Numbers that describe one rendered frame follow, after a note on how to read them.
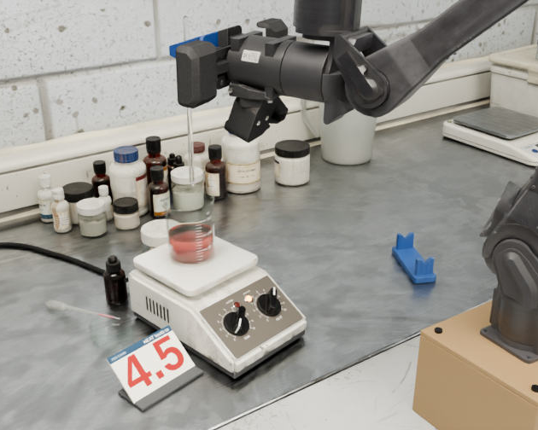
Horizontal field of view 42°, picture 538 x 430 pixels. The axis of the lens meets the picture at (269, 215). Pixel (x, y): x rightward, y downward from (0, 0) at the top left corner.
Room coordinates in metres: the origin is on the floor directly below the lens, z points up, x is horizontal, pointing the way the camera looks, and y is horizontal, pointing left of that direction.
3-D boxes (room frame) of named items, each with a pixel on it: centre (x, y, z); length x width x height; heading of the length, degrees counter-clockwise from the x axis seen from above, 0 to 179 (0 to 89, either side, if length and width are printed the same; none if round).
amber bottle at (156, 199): (1.10, 0.19, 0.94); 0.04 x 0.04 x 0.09
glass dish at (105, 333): (0.74, 0.20, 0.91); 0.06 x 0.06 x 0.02
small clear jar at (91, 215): (1.04, 0.29, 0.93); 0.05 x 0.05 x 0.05
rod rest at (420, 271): (0.92, -0.22, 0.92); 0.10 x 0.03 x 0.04; 10
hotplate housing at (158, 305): (0.77, 0.08, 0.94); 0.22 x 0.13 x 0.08; 46
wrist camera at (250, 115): (0.74, 0.01, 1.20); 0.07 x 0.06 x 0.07; 153
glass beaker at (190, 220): (0.79, 0.10, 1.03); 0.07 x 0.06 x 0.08; 132
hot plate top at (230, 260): (0.79, 0.09, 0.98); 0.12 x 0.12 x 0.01; 46
